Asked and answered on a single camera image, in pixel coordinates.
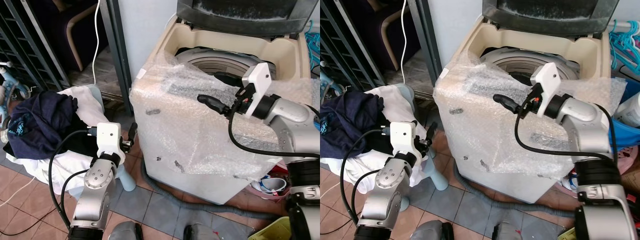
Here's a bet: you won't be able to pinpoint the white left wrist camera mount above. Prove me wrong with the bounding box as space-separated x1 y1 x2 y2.
96 122 125 161
389 121 419 157

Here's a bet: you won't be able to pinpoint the grey door frame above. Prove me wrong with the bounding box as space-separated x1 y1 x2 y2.
407 0 444 88
99 0 135 117

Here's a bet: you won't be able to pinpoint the pink plastic laundry basket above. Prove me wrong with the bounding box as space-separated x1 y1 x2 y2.
616 144 640 202

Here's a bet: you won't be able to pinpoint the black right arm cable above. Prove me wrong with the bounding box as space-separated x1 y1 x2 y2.
513 102 619 161
227 107 321 160

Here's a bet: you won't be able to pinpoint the cyan plastic clothes hangers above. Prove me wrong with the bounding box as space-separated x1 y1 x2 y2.
304 19 321 77
608 19 640 77

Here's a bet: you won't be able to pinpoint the white and teal toy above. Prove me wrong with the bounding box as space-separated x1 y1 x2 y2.
0 61 32 132

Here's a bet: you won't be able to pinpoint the dark navy garment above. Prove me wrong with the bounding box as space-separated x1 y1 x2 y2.
7 91 79 161
320 89 387 157

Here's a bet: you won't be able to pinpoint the beige top-loading washing machine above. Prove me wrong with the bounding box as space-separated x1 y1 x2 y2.
130 0 321 206
433 0 629 204

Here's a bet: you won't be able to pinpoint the white garment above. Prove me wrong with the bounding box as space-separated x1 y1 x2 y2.
320 84 426 196
4 85 126 197

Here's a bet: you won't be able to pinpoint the white hanging cable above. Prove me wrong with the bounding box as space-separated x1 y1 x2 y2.
399 0 409 85
91 0 102 87

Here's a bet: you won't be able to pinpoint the blue plastic bag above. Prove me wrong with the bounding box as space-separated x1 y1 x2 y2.
609 116 640 152

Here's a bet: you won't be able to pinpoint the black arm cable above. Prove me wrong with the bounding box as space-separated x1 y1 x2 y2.
227 107 321 160
513 102 619 161
48 128 98 232
355 168 387 223
339 128 391 230
60 167 97 228

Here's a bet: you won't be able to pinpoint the black floor cable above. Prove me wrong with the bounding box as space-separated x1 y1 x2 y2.
320 212 358 236
0 204 68 237

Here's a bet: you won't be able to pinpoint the grey washer drum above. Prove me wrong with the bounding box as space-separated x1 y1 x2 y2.
480 47 584 84
176 47 281 82

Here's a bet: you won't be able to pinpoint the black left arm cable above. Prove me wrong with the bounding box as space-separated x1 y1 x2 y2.
60 167 97 228
355 168 387 223
48 128 98 232
339 128 391 230

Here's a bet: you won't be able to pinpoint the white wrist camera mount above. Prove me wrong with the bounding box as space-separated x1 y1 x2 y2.
241 63 273 119
389 121 419 157
96 122 125 161
529 62 562 119

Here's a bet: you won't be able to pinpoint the dark washer lid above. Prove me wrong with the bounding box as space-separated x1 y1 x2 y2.
176 0 320 37
481 0 621 37

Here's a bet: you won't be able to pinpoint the dark metal window grille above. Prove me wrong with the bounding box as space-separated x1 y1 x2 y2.
0 0 72 93
320 0 382 93

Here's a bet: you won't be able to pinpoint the grey left robot leg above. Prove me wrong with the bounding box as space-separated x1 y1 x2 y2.
409 219 454 240
108 220 146 240

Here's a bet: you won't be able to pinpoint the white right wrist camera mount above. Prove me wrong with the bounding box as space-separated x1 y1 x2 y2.
241 63 273 119
529 62 562 119

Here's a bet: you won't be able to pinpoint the white plastic bottle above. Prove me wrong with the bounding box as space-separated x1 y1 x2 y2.
614 92 640 129

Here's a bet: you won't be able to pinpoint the white floor cable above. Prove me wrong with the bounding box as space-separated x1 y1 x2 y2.
0 174 37 209

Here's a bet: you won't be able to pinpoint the clear bubble wrap sheet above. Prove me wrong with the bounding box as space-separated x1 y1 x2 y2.
433 53 629 179
130 54 321 182

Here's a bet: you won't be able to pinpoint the purple chair with wooden frame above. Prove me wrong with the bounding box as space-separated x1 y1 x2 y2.
30 0 109 72
344 0 417 72

